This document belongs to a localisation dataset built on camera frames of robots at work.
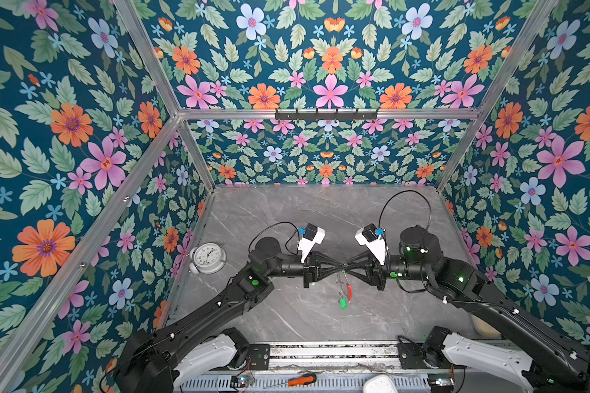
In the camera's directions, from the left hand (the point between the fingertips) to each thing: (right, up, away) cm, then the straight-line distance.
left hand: (343, 269), depth 57 cm
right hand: (+2, +1, +4) cm, 5 cm away
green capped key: (+2, -14, +16) cm, 22 cm away
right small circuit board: (+30, -36, +13) cm, 49 cm away
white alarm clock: (-47, -5, +33) cm, 58 cm away
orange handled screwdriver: (-10, -35, +12) cm, 38 cm away
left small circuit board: (-29, -36, +13) cm, 49 cm away
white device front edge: (+11, -34, +9) cm, 37 cm away
